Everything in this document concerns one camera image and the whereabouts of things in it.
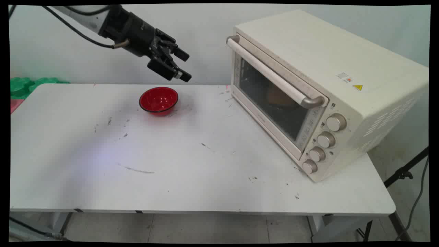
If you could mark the oven glass door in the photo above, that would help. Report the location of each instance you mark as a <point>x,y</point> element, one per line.
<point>274,109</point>

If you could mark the white table leg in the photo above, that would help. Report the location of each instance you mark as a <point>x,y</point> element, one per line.
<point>60,223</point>
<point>325,228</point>

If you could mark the yellow warning sticker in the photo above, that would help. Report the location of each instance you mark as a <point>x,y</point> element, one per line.
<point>357,87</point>

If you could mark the black tripod stand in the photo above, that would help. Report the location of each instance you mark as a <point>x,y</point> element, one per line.
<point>404,171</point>

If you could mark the red bowl with black rim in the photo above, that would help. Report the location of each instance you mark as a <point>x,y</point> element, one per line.
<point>158,100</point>

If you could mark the cream toaster oven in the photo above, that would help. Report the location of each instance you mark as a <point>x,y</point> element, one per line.
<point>308,51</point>

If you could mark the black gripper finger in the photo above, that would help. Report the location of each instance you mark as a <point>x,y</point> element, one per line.
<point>171,46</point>
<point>164,67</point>

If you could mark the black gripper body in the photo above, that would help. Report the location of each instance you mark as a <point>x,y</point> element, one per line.
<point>135,34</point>

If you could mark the white label sticker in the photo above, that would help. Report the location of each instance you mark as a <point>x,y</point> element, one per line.
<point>344,77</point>

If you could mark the silver oven knob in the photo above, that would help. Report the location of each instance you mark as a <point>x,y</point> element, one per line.
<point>317,154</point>
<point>325,139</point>
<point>309,166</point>
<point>336,122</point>

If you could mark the pink foam mat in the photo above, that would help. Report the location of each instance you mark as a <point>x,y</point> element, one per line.
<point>15,104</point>

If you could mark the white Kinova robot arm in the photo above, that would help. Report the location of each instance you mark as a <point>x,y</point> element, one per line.
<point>85,19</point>

